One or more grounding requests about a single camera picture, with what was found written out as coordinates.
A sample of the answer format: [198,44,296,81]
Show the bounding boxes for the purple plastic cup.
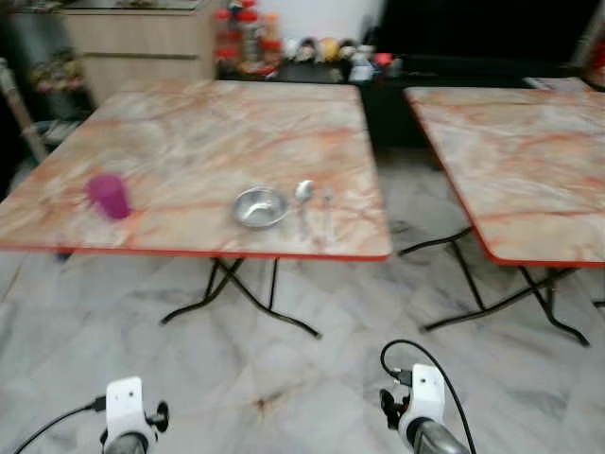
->
[85,173,133,222]

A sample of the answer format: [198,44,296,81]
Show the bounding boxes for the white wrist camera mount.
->
[103,376,153,442]
[401,364,448,447]

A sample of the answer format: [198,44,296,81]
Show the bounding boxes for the orange snack jar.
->
[263,11,284,69]

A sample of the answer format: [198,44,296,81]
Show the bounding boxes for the steel spoon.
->
[294,179,316,239]

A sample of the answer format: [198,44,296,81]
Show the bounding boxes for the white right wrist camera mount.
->
[401,364,448,447]

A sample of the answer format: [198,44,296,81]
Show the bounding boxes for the pale mop handle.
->
[0,59,45,164]

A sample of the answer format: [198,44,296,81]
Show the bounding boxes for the empty marble-print folding table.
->
[404,86,605,347]

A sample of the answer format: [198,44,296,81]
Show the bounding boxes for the red-lidded snack jar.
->
[215,8,238,74]
[236,4,265,74]

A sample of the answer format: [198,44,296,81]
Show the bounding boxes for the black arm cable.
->
[8,396,108,454]
[380,340,477,454]

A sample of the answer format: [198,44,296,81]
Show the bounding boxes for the small steel bowl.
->
[232,185,292,231]

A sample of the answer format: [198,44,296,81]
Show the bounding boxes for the marble-print folding table with tableware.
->
[0,79,394,341]

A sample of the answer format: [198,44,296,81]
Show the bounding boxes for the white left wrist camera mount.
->
[103,376,153,442]

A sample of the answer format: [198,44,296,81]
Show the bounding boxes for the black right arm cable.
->
[380,340,477,454]

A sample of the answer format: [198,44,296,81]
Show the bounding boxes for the cluster of small toys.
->
[32,52,84,94]

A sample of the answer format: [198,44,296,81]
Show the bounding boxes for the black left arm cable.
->
[8,396,108,454]

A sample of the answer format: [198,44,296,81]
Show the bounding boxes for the dark shelf unit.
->
[0,0,69,129]

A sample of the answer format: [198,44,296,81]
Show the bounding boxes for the black television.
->
[363,0,602,88]

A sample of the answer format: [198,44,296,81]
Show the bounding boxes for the light wooden drawer cabinet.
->
[60,0,219,107]

